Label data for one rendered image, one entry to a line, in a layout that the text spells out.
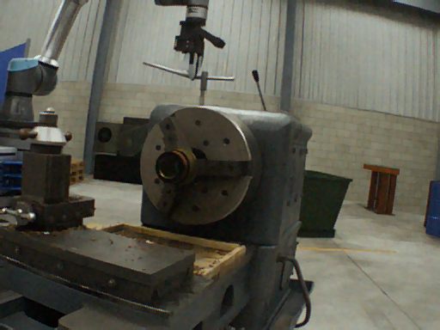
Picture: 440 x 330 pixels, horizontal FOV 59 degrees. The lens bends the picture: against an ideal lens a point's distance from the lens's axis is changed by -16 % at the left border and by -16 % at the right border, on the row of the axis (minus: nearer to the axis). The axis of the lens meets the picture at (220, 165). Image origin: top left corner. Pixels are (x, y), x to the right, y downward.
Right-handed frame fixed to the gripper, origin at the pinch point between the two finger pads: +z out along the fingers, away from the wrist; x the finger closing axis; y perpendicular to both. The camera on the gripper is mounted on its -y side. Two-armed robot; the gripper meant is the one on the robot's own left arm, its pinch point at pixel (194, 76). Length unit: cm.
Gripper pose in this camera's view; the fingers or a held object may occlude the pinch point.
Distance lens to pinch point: 146.5
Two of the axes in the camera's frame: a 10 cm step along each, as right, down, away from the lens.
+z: -1.0, 9.9, 0.5
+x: -3.2, 0.2, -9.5
